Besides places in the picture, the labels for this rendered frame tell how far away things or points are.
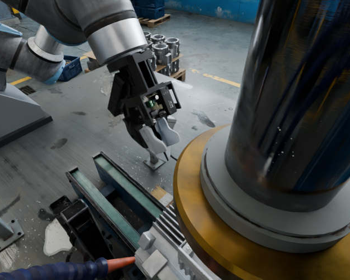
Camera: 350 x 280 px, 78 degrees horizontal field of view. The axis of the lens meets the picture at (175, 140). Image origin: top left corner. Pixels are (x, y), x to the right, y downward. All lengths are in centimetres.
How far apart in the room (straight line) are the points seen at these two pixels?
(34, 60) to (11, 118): 28
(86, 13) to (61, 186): 71
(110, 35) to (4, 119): 94
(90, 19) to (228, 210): 32
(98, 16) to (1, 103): 90
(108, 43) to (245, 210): 30
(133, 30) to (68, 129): 89
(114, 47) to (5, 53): 89
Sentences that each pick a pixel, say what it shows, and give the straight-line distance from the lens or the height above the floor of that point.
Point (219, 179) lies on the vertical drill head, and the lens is 18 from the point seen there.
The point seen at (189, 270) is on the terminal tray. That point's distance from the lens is 42.
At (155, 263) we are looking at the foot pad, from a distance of 45.
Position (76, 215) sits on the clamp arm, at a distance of 31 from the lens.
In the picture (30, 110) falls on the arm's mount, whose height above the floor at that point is 89.
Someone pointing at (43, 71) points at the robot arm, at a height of 105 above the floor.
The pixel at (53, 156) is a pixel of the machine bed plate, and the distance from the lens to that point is 109.
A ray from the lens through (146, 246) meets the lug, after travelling 45.
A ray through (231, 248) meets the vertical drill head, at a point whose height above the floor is 133.
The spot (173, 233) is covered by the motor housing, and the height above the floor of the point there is 111.
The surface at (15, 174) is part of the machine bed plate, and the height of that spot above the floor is 80.
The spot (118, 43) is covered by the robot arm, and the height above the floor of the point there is 138.
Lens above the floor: 150
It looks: 43 degrees down
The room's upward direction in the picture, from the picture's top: straight up
